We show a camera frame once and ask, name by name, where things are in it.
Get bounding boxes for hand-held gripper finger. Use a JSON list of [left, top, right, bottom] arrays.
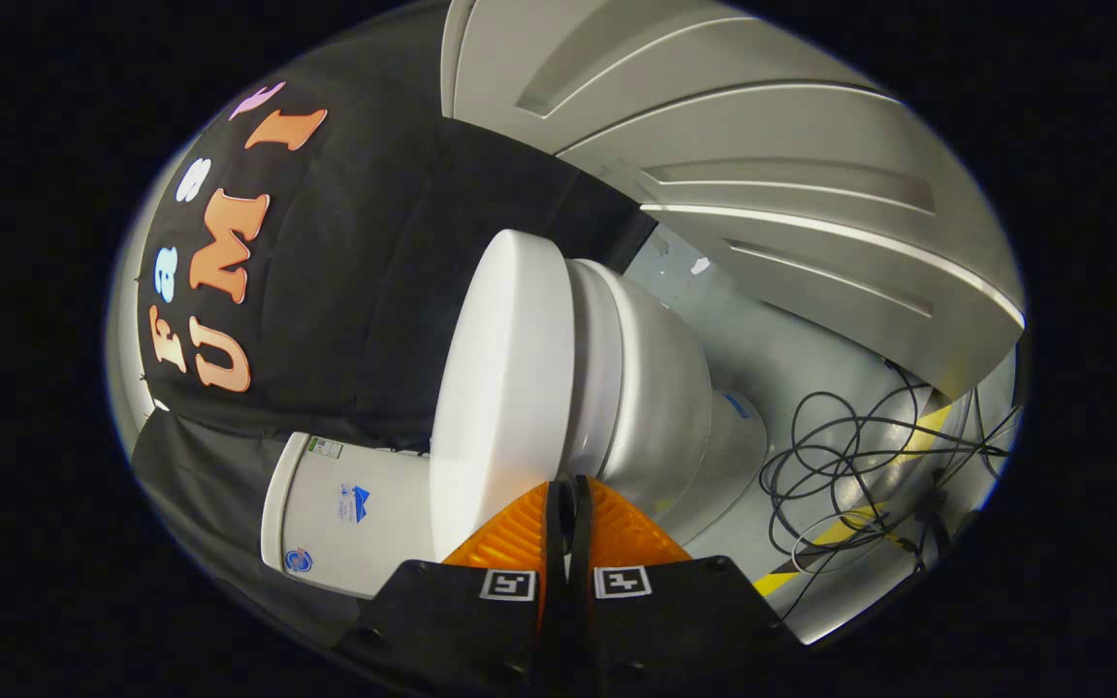
[[340, 480, 569, 698], [568, 475, 802, 698]]

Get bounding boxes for white toilet lid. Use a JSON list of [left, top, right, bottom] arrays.
[[428, 230, 577, 563]]

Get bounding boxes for black backdrop cloth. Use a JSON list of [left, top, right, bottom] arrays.
[[132, 39, 661, 650]]

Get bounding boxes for yellow black floor tape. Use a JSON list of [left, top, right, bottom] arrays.
[[752, 401, 953, 597]]

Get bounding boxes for white drawer cabinet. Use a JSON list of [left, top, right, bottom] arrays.
[[440, 0, 1027, 400]]

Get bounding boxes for tangled black cables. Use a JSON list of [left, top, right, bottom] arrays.
[[760, 359, 1021, 621]]

